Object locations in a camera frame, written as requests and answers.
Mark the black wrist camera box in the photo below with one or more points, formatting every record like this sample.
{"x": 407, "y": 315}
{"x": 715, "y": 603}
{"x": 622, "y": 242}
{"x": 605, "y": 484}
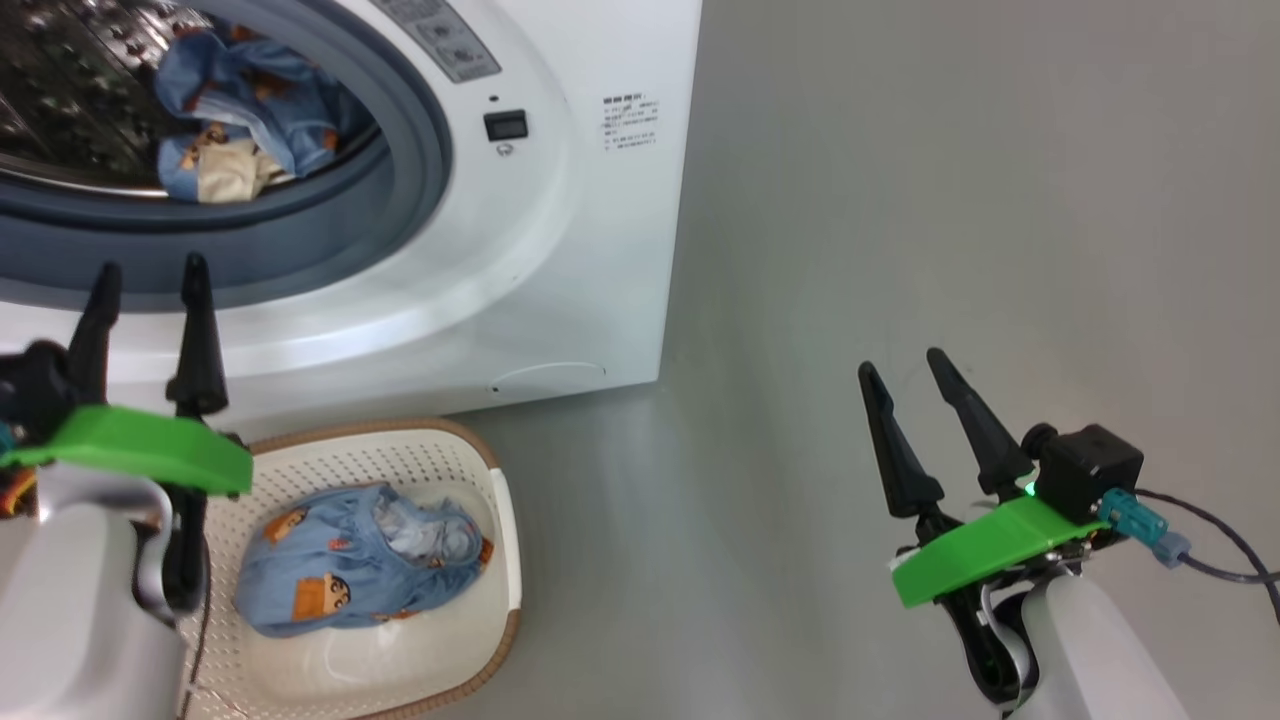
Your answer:
{"x": 1090, "y": 465}
{"x": 35, "y": 390}

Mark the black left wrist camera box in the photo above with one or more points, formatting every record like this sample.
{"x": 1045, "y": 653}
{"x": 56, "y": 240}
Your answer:
{"x": 35, "y": 390}

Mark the cream perforated plastic laundry basket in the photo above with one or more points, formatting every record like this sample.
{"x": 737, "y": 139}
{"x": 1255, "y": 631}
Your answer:
{"x": 400, "y": 670}

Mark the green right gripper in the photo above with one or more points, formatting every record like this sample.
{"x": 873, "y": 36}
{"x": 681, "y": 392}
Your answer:
{"x": 980, "y": 550}

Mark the white front-load washing machine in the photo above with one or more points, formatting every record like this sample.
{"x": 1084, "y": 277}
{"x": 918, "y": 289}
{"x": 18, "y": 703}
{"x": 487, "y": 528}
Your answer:
{"x": 580, "y": 250}

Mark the blue cartoon print garment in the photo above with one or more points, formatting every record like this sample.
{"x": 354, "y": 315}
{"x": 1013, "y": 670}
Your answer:
{"x": 330, "y": 570}
{"x": 260, "y": 90}

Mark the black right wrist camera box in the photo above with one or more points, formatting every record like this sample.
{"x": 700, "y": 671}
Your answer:
{"x": 1090, "y": 465}

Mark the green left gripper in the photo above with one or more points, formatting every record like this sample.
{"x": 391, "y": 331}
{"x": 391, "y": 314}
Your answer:
{"x": 140, "y": 445}

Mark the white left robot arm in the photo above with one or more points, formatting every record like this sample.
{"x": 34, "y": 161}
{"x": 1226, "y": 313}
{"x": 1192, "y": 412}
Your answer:
{"x": 70, "y": 600}

